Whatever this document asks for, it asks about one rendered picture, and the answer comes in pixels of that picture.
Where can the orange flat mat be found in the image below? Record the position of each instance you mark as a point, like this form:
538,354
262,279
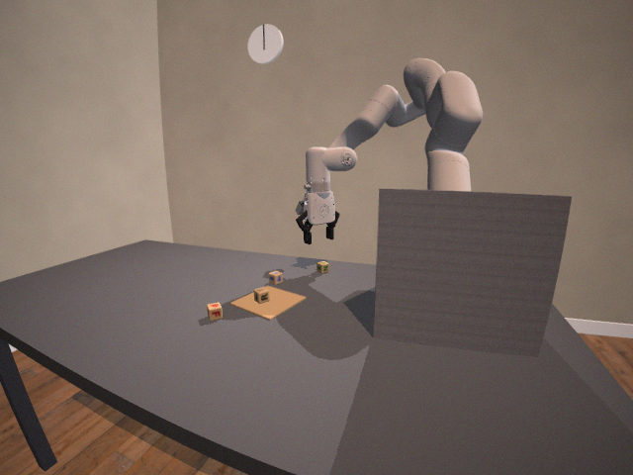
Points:
280,301

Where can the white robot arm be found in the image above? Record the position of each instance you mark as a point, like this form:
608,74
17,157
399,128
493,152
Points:
454,126

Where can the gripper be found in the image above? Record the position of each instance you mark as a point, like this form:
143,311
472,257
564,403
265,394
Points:
318,209

